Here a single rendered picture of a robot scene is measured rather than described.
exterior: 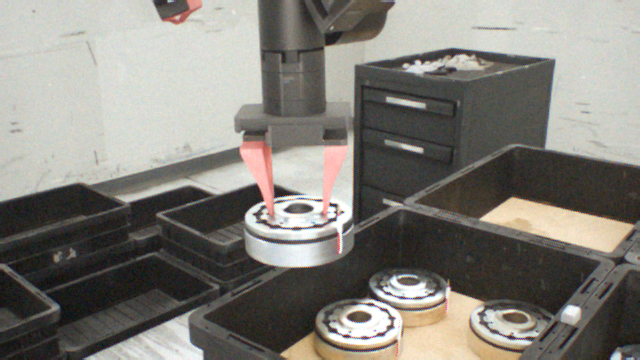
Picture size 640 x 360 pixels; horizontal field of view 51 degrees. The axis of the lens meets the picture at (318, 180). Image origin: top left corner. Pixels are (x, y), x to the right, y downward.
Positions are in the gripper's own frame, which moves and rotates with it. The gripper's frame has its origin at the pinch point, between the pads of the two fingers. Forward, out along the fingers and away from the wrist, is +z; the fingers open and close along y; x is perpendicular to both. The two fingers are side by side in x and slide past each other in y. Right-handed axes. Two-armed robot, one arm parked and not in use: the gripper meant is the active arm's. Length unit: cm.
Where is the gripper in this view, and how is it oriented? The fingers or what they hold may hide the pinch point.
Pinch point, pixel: (298, 205)
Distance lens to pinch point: 62.5
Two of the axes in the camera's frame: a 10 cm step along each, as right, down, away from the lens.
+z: 0.3, 9.5, 3.0
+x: -0.2, 3.0, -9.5
